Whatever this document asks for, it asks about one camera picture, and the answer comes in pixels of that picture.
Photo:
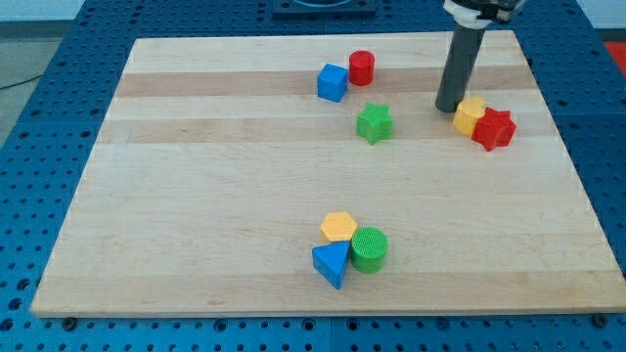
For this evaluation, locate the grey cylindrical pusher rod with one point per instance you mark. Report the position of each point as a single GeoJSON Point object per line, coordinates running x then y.
{"type": "Point", "coordinates": [462, 54]}

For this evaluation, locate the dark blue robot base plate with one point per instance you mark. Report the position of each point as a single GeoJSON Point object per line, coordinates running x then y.
{"type": "Point", "coordinates": [293, 8]}

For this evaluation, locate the wooden board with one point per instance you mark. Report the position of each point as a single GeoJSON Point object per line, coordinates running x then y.
{"type": "Point", "coordinates": [217, 163]}

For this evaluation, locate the red star block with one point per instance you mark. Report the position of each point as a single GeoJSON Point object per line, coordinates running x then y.
{"type": "Point", "coordinates": [495, 129]}

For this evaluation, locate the yellow hexagon block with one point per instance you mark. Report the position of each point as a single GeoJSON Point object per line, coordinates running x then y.
{"type": "Point", "coordinates": [338, 227]}

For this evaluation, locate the blue cube block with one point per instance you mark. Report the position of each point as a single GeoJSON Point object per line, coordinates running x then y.
{"type": "Point", "coordinates": [332, 83]}

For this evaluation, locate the yellow heart block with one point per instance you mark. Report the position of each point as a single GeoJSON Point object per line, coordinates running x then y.
{"type": "Point", "coordinates": [468, 112]}

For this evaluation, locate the blue triangle block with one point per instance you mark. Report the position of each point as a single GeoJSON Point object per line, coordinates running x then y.
{"type": "Point", "coordinates": [330, 260]}

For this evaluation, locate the red cylinder block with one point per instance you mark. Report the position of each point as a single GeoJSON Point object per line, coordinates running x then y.
{"type": "Point", "coordinates": [361, 67]}

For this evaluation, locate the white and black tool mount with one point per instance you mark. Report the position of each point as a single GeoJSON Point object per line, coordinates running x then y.
{"type": "Point", "coordinates": [480, 13]}

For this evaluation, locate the green cylinder block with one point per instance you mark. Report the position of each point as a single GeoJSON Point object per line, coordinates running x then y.
{"type": "Point", "coordinates": [369, 247]}

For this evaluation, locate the green star block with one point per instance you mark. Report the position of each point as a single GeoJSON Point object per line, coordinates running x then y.
{"type": "Point", "coordinates": [374, 123]}

